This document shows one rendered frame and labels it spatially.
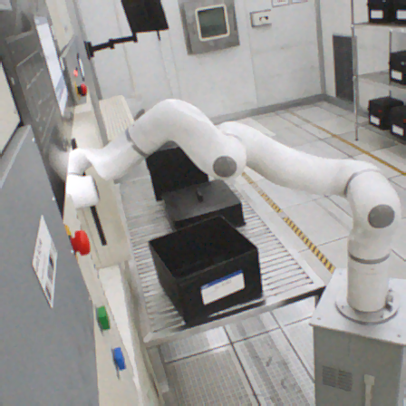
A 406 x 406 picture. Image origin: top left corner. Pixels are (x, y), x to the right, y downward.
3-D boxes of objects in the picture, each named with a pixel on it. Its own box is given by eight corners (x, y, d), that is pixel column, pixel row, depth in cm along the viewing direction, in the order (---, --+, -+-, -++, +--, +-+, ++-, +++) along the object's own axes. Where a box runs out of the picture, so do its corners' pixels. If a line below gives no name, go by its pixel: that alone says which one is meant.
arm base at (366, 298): (403, 287, 128) (408, 237, 120) (392, 329, 114) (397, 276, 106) (344, 277, 138) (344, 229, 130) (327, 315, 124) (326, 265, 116)
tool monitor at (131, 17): (173, 44, 261) (161, -16, 245) (88, 62, 253) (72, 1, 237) (162, 41, 296) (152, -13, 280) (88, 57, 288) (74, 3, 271)
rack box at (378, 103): (365, 123, 431) (364, 99, 419) (388, 119, 434) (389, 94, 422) (381, 131, 404) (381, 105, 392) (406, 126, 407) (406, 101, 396)
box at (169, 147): (212, 188, 214) (204, 140, 203) (155, 202, 211) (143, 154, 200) (201, 169, 240) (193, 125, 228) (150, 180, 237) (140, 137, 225)
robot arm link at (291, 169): (384, 229, 108) (371, 200, 123) (406, 189, 103) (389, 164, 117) (198, 172, 106) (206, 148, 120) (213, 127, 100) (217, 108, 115)
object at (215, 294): (187, 326, 131) (175, 282, 123) (157, 281, 154) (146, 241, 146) (265, 292, 139) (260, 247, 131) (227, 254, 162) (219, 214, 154)
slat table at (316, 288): (327, 426, 171) (326, 285, 136) (189, 476, 162) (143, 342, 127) (234, 265, 285) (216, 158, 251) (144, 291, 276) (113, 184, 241)
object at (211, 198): (246, 224, 179) (243, 196, 173) (178, 244, 174) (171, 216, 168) (225, 196, 205) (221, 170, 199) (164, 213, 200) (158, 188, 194)
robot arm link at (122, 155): (120, 101, 111) (46, 166, 122) (131, 146, 103) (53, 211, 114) (142, 116, 118) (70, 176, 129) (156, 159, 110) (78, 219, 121)
